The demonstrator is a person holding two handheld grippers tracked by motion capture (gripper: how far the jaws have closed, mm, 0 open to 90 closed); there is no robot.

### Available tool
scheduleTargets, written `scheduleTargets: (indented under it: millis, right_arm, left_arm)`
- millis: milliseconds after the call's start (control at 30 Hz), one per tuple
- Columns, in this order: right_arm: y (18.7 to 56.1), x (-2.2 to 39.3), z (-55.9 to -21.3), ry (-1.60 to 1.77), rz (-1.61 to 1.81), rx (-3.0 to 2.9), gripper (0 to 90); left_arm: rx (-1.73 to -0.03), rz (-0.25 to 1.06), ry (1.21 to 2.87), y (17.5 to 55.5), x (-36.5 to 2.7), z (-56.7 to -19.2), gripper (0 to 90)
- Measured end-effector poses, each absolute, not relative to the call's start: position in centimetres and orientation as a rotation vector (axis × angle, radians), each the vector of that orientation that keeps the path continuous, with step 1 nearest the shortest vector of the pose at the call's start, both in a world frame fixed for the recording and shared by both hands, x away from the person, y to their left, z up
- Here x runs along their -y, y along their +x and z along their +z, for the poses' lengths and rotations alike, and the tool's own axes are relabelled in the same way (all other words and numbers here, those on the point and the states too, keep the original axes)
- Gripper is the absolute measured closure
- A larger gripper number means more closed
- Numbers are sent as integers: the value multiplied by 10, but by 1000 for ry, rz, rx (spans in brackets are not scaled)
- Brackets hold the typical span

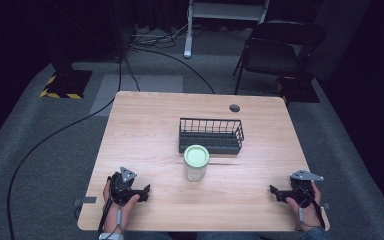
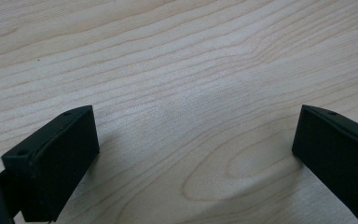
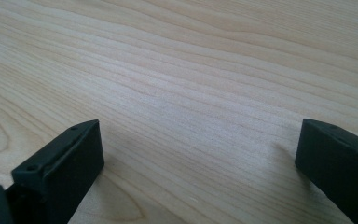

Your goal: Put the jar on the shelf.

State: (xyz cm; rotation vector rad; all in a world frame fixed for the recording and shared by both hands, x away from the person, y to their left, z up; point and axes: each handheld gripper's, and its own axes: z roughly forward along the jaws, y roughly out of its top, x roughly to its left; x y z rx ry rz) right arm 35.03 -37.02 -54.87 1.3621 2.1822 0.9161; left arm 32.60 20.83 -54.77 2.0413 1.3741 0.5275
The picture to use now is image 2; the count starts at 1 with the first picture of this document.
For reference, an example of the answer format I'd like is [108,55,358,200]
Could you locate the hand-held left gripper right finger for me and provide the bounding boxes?
[291,104,358,222]

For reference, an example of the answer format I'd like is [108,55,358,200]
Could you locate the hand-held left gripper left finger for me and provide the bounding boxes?
[0,105,101,223]

